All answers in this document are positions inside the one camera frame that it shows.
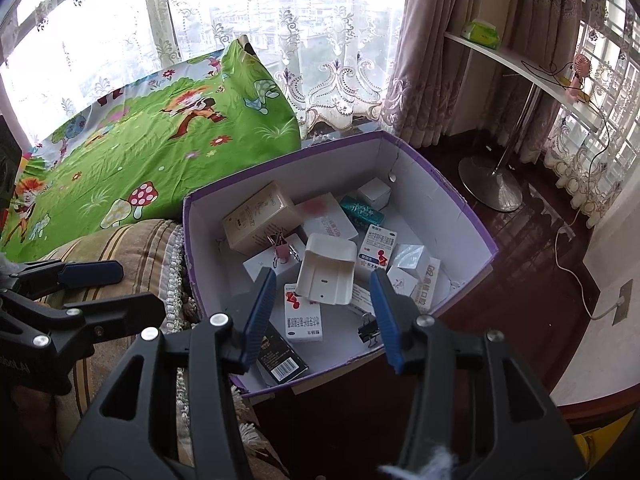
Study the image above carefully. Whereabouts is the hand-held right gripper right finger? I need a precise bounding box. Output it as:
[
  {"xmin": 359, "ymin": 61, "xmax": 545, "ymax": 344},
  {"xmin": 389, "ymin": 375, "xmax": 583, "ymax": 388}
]
[{"xmin": 369, "ymin": 268, "xmax": 588, "ymax": 480}]

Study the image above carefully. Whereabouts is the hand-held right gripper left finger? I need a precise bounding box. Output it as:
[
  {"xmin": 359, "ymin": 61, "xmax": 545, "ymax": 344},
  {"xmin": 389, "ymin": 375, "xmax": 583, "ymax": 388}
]
[{"xmin": 60, "ymin": 266, "xmax": 278, "ymax": 480}]

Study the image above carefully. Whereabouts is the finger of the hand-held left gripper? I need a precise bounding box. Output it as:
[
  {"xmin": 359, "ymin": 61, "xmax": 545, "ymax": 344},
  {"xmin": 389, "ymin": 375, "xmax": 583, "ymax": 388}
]
[
  {"xmin": 29, "ymin": 292, "xmax": 168, "ymax": 357},
  {"xmin": 0, "ymin": 259, "xmax": 126, "ymax": 302}
]

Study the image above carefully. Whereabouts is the black binder clip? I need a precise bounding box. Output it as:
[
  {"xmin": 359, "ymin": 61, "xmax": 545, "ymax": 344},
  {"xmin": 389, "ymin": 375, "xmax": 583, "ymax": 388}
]
[{"xmin": 357, "ymin": 312, "xmax": 388, "ymax": 348}]

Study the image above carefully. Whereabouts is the small silver white box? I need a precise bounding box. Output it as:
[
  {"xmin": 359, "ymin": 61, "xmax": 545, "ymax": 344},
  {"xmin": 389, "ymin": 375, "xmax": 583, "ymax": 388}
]
[{"xmin": 387, "ymin": 266, "xmax": 418, "ymax": 297}]

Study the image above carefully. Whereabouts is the large white red-figure box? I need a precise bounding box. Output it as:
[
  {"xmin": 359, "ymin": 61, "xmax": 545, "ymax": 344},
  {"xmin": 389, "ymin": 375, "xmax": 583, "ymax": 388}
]
[{"xmin": 284, "ymin": 282, "xmax": 323, "ymax": 343}]

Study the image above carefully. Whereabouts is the black carton box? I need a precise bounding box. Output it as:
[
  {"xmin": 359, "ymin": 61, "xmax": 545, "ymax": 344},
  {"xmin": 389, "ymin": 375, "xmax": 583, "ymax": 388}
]
[{"xmin": 255, "ymin": 320, "xmax": 310, "ymax": 387}]

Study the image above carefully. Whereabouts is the white box grey lettering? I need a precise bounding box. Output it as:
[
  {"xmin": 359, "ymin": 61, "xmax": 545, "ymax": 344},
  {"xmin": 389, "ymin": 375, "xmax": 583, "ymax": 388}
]
[{"xmin": 415, "ymin": 257, "xmax": 442, "ymax": 311}]

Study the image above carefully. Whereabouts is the small white red-blue box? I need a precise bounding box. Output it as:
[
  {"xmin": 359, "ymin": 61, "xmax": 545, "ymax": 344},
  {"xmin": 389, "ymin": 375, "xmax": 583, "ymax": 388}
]
[{"xmin": 356, "ymin": 237, "xmax": 398, "ymax": 273}]

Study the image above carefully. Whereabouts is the silver cube box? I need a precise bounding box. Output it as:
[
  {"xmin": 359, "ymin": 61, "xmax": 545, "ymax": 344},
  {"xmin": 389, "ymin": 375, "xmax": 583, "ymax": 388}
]
[{"xmin": 390, "ymin": 243, "xmax": 431, "ymax": 276}]

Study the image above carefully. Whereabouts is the pink binder clip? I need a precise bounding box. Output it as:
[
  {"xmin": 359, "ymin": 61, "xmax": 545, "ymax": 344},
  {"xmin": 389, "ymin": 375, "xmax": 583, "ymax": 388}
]
[{"xmin": 267, "ymin": 232, "xmax": 301, "ymax": 266}]

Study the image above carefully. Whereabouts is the white plastic case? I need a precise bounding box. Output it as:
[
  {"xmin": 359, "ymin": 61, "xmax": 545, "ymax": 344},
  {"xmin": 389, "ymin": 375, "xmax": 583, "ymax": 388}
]
[{"xmin": 296, "ymin": 232, "xmax": 357, "ymax": 306}]

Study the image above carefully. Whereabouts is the large beige carton box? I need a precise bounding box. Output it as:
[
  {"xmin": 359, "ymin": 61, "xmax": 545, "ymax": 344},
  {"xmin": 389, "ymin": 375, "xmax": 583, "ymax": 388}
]
[{"xmin": 222, "ymin": 181, "xmax": 303, "ymax": 256}]

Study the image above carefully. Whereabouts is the teal carton box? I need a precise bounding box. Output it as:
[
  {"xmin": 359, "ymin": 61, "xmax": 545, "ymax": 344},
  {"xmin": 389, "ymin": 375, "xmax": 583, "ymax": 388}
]
[{"xmin": 340, "ymin": 196, "xmax": 386, "ymax": 228}]

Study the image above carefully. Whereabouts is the white box pink blotch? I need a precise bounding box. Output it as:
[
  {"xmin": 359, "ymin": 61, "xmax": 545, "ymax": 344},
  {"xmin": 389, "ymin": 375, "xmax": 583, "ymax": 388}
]
[{"xmin": 295, "ymin": 192, "xmax": 360, "ymax": 243}]

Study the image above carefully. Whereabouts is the small white cube box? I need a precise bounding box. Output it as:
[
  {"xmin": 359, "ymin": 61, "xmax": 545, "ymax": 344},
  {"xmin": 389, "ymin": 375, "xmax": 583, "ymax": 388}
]
[{"xmin": 357, "ymin": 178, "xmax": 392, "ymax": 209}]

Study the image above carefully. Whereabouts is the purple cardboard box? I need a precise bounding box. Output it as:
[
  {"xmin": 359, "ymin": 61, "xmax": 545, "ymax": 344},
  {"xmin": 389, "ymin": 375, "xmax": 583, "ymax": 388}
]
[{"xmin": 181, "ymin": 130, "xmax": 501, "ymax": 400}]

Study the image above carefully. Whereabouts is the striped beige blanket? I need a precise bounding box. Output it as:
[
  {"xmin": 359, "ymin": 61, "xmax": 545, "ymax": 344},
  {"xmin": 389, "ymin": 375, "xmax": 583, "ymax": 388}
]
[{"xmin": 0, "ymin": 217, "xmax": 296, "ymax": 480}]

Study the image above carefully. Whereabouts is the green cartoon printed cloth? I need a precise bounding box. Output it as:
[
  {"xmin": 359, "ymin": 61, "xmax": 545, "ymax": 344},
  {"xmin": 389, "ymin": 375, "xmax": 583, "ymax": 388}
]
[{"xmin": 0, "ymin": 35, "xmax": 303, "ymax": 263}]

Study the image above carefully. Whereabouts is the black flat panel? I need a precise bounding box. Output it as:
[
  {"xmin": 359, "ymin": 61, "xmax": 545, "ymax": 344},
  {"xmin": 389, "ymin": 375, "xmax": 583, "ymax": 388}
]
[{"xmin": 0, "ymin": 115, "xmax": 23, "ymax": 221}]

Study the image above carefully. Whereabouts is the yellow object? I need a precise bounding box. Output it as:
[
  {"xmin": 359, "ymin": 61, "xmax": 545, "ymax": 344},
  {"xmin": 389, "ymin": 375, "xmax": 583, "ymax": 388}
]
[{"xmin": 572, "ymin": 427, "xmax": 626, "ymax": 480}]

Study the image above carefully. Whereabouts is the embroidered lace curtain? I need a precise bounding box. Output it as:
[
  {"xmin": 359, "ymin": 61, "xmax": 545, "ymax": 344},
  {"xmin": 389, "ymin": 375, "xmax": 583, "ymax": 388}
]
[{"xmin": 542, "ymin": 10, "xmax": 640, "ymax": 231}]

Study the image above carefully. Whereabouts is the beige patterned drape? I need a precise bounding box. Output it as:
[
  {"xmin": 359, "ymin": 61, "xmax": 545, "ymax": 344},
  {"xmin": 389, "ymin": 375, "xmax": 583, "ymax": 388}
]
[{"xmin": 380, "ymin": 0, "xmax": 593, "ymax": 148}]

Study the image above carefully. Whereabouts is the white sheer lace curtain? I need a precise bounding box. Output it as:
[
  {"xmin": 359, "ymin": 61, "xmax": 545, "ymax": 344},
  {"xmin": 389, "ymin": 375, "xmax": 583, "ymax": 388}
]
[{"xmin": 0, "ymin": 0, "xmax": 416, "ymax": 146}]

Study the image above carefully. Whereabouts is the green tissue packet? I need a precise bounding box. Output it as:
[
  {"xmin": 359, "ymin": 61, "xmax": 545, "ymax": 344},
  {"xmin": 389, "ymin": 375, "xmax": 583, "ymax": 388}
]
[{"xmin": 461, "ymin": 20, "xmax": 502, "ymax": 51}]

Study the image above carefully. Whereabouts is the small pink fan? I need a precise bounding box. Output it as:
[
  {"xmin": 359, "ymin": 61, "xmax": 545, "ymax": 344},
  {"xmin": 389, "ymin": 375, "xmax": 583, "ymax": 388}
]
[{"xmin": 565, "ymin": 52, "xmax": 593, "ymax": 103}]

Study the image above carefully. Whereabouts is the white cable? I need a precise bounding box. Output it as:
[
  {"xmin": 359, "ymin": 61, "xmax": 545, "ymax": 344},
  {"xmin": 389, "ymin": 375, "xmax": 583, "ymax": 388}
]
[{"xmin": 556, "ymin": 205, "xmax": 626, "ymax": 321}]

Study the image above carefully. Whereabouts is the wall socket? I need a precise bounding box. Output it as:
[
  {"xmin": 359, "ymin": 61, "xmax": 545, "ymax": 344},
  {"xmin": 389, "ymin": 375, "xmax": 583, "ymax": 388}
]
[{"xmin": 614, "ymin": 280, "xmax": 633, "ymax": 325}]

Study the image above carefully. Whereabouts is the black cable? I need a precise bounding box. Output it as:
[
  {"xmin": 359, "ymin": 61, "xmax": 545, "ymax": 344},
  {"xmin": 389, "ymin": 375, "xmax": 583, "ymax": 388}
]
[{"xmin": 520, "ymin": 60, "xmax": 613, "ymax": 196}]

